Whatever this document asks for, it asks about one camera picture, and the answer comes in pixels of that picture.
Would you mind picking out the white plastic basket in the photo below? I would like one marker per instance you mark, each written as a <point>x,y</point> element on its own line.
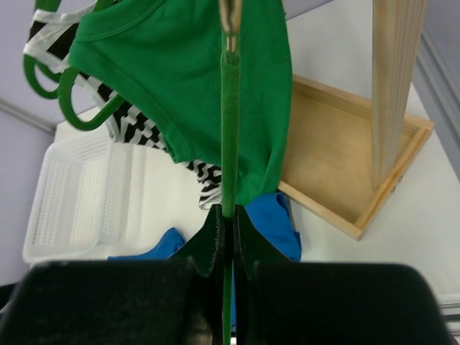
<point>82,197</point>

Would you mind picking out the green hanger of blue top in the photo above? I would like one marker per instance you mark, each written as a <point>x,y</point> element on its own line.
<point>231,20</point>

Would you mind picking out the striped black white tank top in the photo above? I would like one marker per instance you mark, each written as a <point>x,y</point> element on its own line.
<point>50,37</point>

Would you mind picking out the blue tank top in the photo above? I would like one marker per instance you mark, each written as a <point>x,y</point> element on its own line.
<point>270,215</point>

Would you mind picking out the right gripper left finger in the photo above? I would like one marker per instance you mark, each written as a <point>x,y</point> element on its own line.
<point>203,315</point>

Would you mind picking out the wooden clothes rack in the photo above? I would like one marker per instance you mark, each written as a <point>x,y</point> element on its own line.
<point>346,153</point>

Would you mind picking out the green tank top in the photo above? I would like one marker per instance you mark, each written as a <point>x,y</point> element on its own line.
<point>164,57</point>

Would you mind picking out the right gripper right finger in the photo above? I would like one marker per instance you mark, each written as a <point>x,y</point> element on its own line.
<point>260,284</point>

